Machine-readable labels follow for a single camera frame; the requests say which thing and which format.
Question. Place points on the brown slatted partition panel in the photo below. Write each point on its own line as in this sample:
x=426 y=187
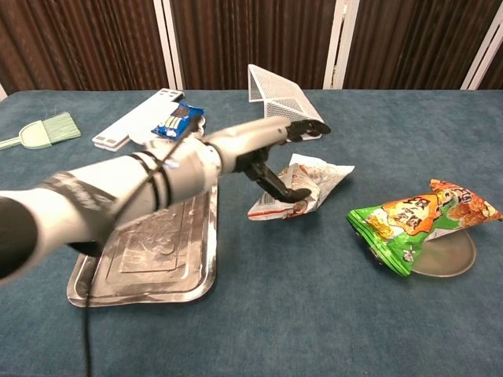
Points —
x=412 y=39
x=496 y=74
x=78 y=39
x=251 y=31

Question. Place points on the teal felt table cover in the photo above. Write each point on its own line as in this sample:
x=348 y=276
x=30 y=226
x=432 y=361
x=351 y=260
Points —
x=275 y=314

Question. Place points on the white cloud-shaped plate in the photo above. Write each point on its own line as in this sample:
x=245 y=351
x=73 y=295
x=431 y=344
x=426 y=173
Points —
x=139 y=138

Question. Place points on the rectangular stainless steel tray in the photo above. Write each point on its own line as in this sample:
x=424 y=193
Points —
x=157 y=267

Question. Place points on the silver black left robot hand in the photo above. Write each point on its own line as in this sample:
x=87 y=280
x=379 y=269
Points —
x=251 y=137

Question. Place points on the white flat plastic board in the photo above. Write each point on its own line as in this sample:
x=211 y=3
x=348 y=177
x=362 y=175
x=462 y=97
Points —
x=133 y=118

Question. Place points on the white green snack bag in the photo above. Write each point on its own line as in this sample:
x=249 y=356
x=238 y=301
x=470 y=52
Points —
x=314 y=173

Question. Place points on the blue white snack packet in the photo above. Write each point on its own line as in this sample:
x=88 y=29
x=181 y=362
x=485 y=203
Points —
x=177 y=119

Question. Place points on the orange green snack bag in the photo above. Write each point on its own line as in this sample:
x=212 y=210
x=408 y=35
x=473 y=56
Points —
x=393 y=231

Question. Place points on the mint green hand brush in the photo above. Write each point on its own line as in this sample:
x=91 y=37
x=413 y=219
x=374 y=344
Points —
x=61 y=127

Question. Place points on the round stainless steel plate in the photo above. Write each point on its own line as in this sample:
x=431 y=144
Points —
x=448 y=255

